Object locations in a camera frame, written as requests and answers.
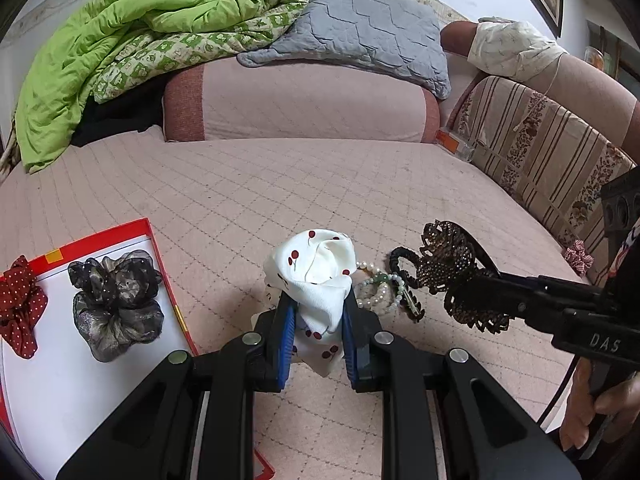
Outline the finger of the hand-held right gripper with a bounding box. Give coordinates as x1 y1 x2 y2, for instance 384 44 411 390
467 279 567 334
487 270 614 309

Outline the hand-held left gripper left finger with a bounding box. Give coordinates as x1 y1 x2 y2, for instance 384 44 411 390
56 294 301 480

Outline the red polka dot scrunchie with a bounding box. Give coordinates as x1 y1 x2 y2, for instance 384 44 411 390
0 255 49 359

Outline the beige patterned cloth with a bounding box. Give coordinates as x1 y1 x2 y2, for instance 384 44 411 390
0 125 22 183

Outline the green quilt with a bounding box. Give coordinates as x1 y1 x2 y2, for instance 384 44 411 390
15 0 311 175

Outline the pearl bracelet with green bead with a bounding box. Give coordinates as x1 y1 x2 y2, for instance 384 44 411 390
354 260 407 285

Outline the orange and white small box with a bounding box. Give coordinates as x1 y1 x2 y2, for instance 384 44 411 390
435 129 476 163

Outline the pale bead bracelet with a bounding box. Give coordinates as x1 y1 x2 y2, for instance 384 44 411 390
355 282 401 314

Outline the white cherry print scrunchie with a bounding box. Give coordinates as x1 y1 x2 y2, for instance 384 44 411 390
263 229 357 377

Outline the pink bolster cushion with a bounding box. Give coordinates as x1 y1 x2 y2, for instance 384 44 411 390
162 55 442 145

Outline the striped floral sofa cushion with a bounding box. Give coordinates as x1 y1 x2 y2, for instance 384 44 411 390
447 75 638 288

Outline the red box with white inside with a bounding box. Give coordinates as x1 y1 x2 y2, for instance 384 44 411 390
0 217 276 480

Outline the grey quilted pillow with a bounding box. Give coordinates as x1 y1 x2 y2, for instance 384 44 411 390
237 0 451 101

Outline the red checked scrunchie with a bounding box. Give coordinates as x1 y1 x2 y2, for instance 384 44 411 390
562 240 595 277

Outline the brown rhinestone hair claw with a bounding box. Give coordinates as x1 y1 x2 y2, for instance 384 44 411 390
420 220 516 335

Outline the black braided hair tie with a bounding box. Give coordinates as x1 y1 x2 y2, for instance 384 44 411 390
387 246 426 286

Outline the black cable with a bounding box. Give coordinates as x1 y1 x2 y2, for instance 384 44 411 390
537 355 581 428

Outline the person's right hand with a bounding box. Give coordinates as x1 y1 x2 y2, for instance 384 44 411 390
560 360 640 461

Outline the white floral cloth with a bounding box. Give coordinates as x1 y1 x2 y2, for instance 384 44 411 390
467 17 571 86

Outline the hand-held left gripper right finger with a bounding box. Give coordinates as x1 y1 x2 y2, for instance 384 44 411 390
342 296 583 480

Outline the black sheer organza scrunchie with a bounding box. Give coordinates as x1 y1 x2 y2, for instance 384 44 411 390
67 250 166 363

